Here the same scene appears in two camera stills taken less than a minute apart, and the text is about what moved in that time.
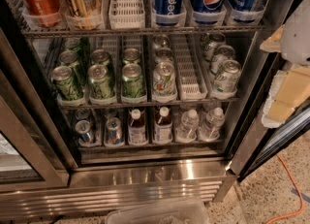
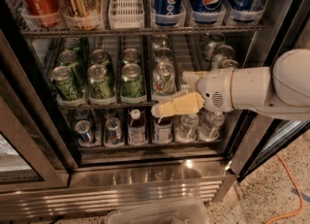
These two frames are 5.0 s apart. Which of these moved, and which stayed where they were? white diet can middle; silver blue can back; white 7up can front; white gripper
Moved: white gripper
Stayed: silver blue can back; white 7up can front; white diet can middle
